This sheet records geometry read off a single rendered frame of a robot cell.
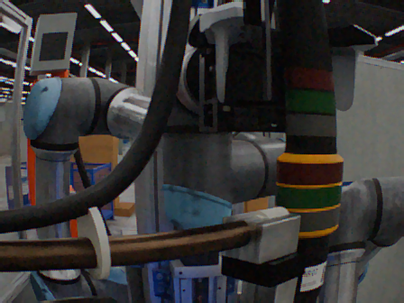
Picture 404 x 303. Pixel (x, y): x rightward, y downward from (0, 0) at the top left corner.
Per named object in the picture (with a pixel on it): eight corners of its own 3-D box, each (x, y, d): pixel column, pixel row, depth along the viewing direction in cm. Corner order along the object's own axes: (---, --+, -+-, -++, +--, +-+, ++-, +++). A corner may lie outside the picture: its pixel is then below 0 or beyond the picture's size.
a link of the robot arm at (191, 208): (263, 219, 55) (266, 126, 55) (197, 234, 47) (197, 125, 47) (216, 213, 61) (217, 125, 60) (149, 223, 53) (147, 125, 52)
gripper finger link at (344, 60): (399, 114, 25) (313, 111, 33) (390, 33, 25) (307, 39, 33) (381, 110, 24) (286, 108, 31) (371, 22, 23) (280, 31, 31)
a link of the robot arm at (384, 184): (314, 260, 114) (373, 164, 68) (357, 253, 114) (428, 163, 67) (312, 296, 108) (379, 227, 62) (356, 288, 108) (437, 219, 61)
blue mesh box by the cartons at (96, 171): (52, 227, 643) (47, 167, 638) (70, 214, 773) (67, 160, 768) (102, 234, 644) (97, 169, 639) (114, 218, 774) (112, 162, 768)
